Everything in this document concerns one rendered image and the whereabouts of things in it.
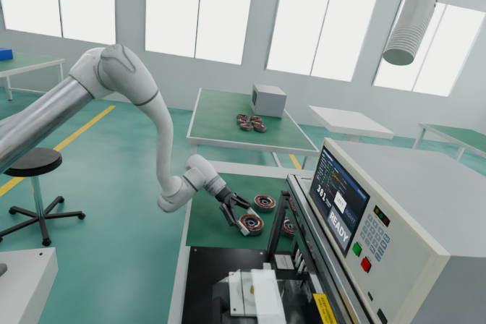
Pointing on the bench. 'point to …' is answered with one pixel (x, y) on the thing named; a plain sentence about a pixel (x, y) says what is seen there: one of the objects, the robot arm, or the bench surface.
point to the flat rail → (299, 237)
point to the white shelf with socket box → (349, 124)
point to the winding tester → (414, 233)
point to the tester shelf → (327, 254)
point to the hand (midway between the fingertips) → (250, 223)
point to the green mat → (206, 230)
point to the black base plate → (213, 265)
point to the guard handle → (220, 306)
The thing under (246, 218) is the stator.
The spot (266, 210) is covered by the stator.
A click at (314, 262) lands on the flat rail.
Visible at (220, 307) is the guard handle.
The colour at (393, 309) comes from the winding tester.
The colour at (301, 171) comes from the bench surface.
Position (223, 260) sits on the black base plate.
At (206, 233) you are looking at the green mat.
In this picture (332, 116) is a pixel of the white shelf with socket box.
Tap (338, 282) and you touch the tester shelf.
